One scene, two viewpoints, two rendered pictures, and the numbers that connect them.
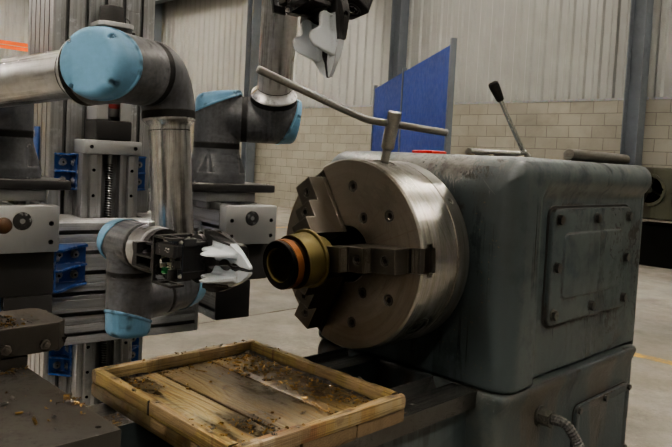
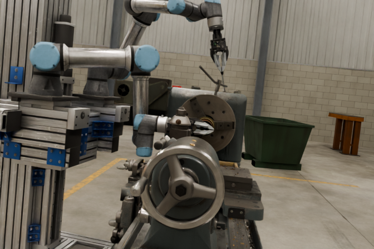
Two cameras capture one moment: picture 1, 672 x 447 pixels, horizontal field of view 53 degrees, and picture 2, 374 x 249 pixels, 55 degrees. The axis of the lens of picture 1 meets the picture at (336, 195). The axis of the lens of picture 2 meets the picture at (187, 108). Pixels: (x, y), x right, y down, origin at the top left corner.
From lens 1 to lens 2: 1.31 m
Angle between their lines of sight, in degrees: 40
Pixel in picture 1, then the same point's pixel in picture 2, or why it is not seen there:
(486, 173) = (236, 98)
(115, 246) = (149, 124)
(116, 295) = (147, 141)
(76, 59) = (143, 56)
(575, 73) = (85, 30)
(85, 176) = not seen: hidden behind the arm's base
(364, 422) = not seen: hidden behind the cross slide
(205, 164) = (98, 88)
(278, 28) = (138, 36)
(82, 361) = (52, 177)
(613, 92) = (103, 42)
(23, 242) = (82, 123)
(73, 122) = not seen: hidden behind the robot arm
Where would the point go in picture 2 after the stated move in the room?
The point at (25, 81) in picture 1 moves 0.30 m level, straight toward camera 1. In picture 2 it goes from (109, 60) to (171, 64)
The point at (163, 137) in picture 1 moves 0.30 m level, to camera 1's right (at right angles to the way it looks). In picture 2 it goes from (144, 83) to (191, 88)
